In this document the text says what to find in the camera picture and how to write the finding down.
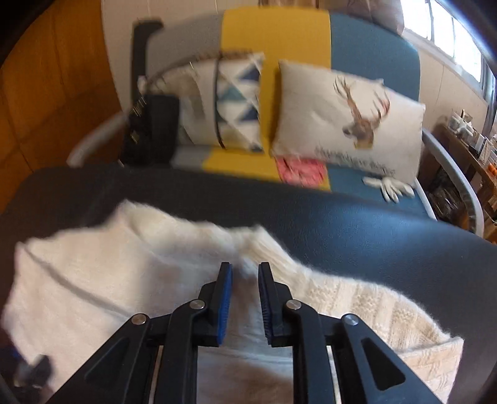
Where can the triangle and animal print pillow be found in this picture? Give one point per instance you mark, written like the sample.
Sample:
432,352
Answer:
237,101

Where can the black handbag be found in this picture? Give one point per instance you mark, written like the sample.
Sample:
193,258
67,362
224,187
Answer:
155,128

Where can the beige plush cushion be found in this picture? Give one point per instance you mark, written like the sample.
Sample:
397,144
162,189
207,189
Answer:
384,15

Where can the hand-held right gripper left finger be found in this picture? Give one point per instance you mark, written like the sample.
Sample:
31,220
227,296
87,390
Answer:
225,307

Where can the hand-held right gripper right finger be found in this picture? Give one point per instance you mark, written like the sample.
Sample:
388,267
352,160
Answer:
266,307

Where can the beige deer print pillow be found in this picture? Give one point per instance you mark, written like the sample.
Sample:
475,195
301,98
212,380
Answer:
310,116

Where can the white glove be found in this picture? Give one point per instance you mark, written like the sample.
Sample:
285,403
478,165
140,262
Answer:
392,190

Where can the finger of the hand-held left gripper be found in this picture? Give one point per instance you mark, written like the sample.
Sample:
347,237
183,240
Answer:
37,369

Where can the pink red patterned cloth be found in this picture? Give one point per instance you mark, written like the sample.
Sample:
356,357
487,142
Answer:
301,171

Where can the window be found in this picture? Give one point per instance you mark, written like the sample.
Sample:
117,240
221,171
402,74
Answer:
438,23

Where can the cluttered wooden side shelf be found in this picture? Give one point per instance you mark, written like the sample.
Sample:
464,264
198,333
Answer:
466,151

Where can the cream knit sweater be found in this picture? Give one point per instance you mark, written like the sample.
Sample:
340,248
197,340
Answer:
97,279

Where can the orange wooden panelled cabinet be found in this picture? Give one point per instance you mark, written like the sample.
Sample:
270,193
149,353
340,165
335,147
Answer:
58,97

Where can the grey yellow blue sofa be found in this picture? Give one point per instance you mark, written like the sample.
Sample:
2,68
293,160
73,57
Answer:
275,35

